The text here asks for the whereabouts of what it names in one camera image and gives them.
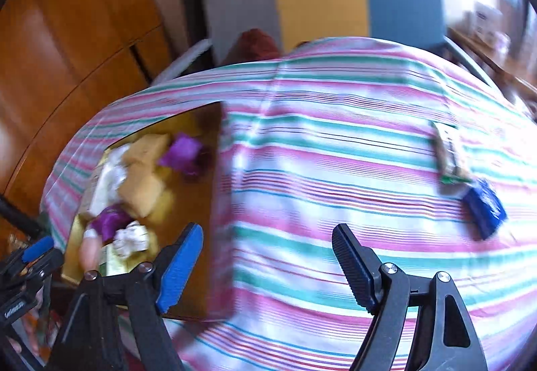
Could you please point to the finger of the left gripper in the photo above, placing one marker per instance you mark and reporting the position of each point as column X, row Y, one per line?
column 38, row 249

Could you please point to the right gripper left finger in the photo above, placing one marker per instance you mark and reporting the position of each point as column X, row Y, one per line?
column 152, row 289

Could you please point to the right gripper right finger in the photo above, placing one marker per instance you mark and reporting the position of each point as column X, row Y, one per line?
column 382, row 289

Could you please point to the orange round cup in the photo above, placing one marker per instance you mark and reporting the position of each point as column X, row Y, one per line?
column 90, row 250

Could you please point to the white knotted cloth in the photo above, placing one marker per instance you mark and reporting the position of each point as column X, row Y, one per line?
column 132, row 239

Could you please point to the purple packet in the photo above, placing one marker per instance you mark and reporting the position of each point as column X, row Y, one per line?
column 187, row 155
column 111, row 219

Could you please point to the white plastic bundle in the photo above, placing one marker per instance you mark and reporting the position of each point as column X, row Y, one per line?
column 112, row 174

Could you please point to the yellow sponge block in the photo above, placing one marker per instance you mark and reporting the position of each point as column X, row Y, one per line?
column 140, row 190
column 147, row 150

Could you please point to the blue Tempo tissue pack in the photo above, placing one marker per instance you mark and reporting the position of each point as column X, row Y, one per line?
column 485, row 207

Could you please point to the green carton box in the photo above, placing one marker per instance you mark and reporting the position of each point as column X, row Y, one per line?
column 111, row 264

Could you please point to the gold tray box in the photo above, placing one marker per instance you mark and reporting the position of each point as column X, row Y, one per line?
column 184, row 201

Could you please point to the green snack packet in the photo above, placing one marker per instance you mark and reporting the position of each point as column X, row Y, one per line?
column 452, row 160

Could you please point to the striped bed sheet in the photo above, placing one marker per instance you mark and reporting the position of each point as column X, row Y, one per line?
column 338, row 131

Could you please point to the wooden wardrobe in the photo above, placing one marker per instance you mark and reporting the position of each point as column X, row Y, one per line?
column 62, row 61

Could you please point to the wooden desk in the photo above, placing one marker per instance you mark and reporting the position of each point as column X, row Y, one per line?
column 515, row 78

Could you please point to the dark red cushion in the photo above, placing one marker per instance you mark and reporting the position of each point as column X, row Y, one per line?
column 252, row 46

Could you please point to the white cardboard box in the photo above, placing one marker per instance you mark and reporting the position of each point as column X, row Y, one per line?
column 486, row 23

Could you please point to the grey yellow blue chair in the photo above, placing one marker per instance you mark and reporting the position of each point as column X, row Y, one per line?
column 214, row 27

